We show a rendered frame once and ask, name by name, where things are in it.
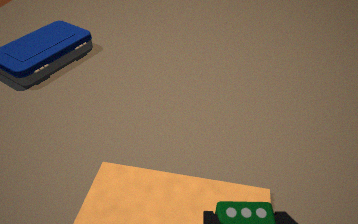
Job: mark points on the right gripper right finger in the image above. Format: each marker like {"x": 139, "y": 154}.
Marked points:
{"x": 283, "y": 218}

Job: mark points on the tan flat mat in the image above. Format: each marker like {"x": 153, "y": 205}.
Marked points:
{"x": 123, "y": 194}

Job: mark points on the green die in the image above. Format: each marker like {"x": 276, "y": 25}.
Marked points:
{"x": 238, "y": 212}

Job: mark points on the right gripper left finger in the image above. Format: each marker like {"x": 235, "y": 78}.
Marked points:
{"x": 210, "y": 218}

